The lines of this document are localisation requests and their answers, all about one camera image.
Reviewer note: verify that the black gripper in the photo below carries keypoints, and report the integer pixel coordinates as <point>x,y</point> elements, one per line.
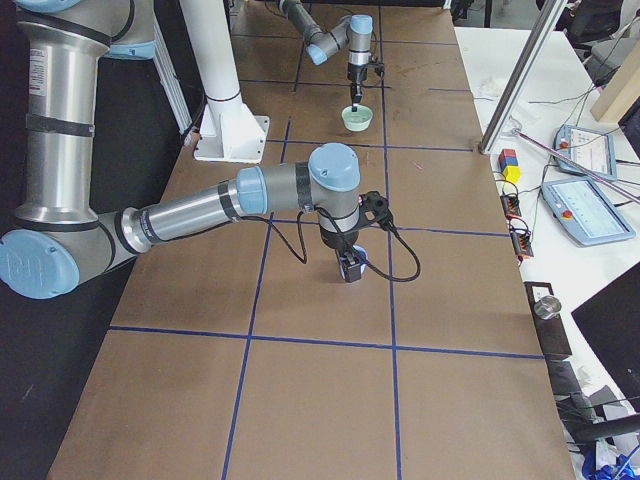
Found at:
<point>335,240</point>
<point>355,75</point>

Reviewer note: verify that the light blue plastic cup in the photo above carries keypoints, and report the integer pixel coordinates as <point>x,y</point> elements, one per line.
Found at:
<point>352,263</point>

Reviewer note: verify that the mint green bowl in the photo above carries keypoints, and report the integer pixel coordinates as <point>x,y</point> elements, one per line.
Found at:
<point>357,119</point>

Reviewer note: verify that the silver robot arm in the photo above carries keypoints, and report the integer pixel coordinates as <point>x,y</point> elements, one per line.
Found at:
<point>353,32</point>
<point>91,195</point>

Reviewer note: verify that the crumpled white tissue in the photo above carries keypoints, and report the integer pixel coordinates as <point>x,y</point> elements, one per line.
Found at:
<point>492,87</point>

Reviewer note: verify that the red blue cube block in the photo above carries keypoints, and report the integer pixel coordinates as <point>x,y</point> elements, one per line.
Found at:
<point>507,158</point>

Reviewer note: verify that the orange black connector block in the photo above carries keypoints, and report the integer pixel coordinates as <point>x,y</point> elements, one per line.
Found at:
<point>511,206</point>

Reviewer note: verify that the yellow cube block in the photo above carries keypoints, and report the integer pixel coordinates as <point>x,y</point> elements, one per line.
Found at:
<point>511,173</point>

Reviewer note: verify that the stainless steel cup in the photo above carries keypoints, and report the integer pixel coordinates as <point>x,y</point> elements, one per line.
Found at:
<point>547,307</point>

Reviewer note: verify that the black box under cup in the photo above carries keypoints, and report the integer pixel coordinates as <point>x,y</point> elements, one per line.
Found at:
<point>551,333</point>

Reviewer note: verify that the near teach pendant tablet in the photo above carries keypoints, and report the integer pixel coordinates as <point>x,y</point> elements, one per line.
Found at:
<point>585,212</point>

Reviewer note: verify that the teach pendant tablet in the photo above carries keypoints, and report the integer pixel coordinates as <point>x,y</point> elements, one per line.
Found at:
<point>585,212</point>
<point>591,150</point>

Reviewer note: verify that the far teach pendant tablet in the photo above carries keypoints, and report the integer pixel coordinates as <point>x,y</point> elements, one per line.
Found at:
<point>591,150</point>

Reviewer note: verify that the wooden board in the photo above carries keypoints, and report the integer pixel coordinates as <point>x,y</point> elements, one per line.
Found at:
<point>621,92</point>

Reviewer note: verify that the blue plastic bag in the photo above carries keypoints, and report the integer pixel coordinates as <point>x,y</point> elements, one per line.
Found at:
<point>605,462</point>

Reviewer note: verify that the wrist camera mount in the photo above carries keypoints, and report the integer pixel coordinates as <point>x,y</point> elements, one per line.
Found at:
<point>376,204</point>

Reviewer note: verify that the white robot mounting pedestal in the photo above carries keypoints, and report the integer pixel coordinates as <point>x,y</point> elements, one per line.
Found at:
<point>229,131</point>

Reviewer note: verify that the aluminium frame post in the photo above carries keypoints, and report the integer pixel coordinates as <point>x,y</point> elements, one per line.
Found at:
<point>542,29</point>

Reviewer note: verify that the black frame pole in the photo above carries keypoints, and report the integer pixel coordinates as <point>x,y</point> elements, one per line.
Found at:
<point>591,432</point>

